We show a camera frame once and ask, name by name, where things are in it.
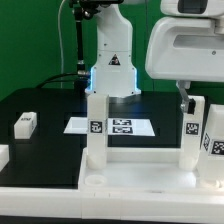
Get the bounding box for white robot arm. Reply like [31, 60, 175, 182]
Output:
[69, 0, 224, 114]

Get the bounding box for white fiducial marker sheet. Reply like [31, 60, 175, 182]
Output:
[64, 117, 155, 136]

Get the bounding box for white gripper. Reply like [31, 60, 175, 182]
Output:
[145, 17, 224, 114]

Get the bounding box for black cable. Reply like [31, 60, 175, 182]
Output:
[35, 72, 81, 89]

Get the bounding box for black camera pole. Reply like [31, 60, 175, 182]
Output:
[69, 0, 90, 89]

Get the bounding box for white left fence block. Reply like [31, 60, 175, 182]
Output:
[0, 145, 9, 172]

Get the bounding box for white front fence bar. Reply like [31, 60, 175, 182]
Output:
[0, 188, 224, 224]

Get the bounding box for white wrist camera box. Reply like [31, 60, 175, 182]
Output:
[160, 0, 224, 18]

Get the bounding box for white desk top tray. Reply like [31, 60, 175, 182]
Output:
[78, 147, 224, 195]

